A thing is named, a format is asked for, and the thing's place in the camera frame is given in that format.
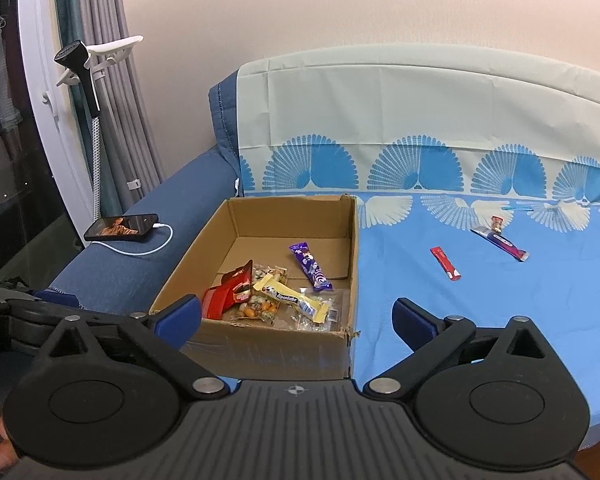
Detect grey teal curtain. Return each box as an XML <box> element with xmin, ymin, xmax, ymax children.
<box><xmin>50</xmin><ymin>0</ymin><xmax>164</xmax><ymax>217</ymax></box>

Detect long purple snack bar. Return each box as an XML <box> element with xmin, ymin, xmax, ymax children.
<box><xmin>470</xmin><ymin>227</ymin><xmax>531</xmax><ymax>264</ymax></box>

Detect red stick snack packet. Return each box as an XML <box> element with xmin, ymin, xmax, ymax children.
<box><xmin>430</xmin><ymin>246</ymin><xmax>463</xmax><ymax>281</ymax></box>

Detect white window frame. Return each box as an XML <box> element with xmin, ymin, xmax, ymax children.
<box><xmin>17</xmin><ymin>0</ymin><xmax>102</xmax><ymax>247</ymax></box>

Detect white plastic hanger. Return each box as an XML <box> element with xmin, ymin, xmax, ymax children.
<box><xmin>56</xmin><ymin>35</ymin><xmax>145</xmax><ymax>87</ymax></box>

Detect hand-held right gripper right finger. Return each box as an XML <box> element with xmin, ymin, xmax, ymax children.
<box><xmin>362</xmin><ymin>297</ymin><xmax>562</xmax><ymax>402</ymax></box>

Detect dark blue quilted blanket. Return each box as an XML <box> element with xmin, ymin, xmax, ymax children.
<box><xmin>32</xmin><ymin>72</ymin><xmax>244</xmax><ymax>312</ymax></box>

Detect black garment steamer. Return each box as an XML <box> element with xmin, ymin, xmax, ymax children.
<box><xmin>54</xmin><ymin>40</ymin><xmax>104</xmax><ymax>222</ymax></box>

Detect person's left hand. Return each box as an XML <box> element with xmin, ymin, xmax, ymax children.
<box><xmin>0</xmin><ymin>416</ymin><xmax>21</xmax><ymax>473</ymax></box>

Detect white charging cable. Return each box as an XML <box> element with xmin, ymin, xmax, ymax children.
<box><xmin>92</xmin><ymin>222</ymin><xmax>175</xmax><ymax>257</ymax></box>

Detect yellow snack bar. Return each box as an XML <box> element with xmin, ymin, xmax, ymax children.
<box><xmin>252</xmin><ymin>272</ymin><xmax>334</xmax><ymax>325</ymax></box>

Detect red picture snack packet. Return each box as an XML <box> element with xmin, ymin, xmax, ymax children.
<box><xmin>220</xmin><ymin>259</ymin><xmax>255</xmax><ymax>307</ymax></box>

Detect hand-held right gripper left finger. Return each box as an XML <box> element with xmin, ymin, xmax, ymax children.
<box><xmin>30</xmin><ymin>294</ymin><xmax>228</xmax><ymax>401</ymax></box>

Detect bag of orange candies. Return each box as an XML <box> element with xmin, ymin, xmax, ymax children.
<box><xmin>222</xmin><ymin>264</ymin><xmax>292</xmax><ymax>324</ymax></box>

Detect purple swirl snack packet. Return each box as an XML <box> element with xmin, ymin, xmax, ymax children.
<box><xmin>288</xmin><ymin>241</ymin><xmax>334</xmax><ymax>293</ymax></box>

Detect black smartphone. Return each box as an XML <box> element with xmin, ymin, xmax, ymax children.
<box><xmin>83</xmin><ymin>213</ymin><xmax>160</xmax><ymax>244</ymax></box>

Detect cardboard box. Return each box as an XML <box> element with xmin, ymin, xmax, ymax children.
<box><xmin>149</xmin><ymin>193</ymin><xmax>361</xmax><ymax>381</ymax></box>

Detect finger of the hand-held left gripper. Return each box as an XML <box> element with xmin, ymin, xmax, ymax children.
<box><xmin>30</xmin><ymin>288</ymin><xmax>84</xmax><ymax>311</ymax></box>

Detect blue fan print bedsheet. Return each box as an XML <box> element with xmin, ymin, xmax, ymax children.
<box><xmin>237</xmin><ymin>45</ymin><xmax>600</xmax><ymax>452</ymax></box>

